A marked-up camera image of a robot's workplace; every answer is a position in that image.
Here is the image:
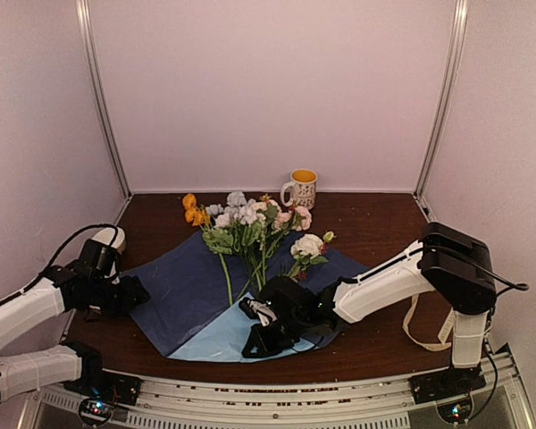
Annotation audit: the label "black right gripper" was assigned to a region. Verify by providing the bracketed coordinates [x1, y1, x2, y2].
[243, 312, 308, 359]

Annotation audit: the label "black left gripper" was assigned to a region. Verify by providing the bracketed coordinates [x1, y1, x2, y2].
[90, 274, 149, 321]

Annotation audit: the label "white rose fake flower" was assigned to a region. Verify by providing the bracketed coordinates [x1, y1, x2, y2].
[287, 231, 336, 280]

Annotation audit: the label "blue wrapping paper sheet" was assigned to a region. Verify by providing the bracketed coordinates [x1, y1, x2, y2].
[124, 231, 372, 363]

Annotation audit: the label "pink fake flower stem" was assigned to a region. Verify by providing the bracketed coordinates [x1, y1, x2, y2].
[241, 195, 312, 292]

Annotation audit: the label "blue fake flower stems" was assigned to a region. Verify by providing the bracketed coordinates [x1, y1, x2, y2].
[205, 191, 252, 306]

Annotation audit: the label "orange fake flower stem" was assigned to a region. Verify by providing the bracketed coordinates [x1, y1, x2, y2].
[182, 193, 214, 229]

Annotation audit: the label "lilac hydrangea fake flower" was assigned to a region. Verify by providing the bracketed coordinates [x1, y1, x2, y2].
[202, 213, 281, 271]

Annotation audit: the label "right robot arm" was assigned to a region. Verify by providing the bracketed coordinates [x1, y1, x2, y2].
[239, 222, 497, 395]

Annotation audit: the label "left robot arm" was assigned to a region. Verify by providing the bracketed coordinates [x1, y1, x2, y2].
[0, 228, 150, 405]

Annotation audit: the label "cream ceramic bowl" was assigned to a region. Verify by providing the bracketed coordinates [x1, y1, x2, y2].
[92, 227, 126, 255]

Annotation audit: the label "floral ceramic mug yellow inside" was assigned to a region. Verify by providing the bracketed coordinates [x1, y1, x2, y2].
[280, 169, 317, 210]

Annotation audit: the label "cream ribbon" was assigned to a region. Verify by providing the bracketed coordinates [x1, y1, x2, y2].
[401, 294, 456, 353]

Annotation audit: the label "front aluminium rail base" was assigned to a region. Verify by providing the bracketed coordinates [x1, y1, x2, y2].
[17, 348, 532, 429]

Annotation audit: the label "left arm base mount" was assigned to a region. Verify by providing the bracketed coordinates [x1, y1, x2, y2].
[63, 369, 142, 406]

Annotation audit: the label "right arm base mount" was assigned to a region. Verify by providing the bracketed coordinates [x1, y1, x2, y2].
[409, 365, 486, 404]

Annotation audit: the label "left aluminium corner post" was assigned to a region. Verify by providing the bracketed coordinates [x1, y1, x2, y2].
[75, 0, 132, 199]

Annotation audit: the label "aluminium corner post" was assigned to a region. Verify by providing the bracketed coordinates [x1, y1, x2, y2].
[75, 0, 132, 199]
[414, 0, 470, 201]

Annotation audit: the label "right aluminium corner post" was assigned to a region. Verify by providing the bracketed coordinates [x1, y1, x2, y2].
[414, 0, 470, 201]

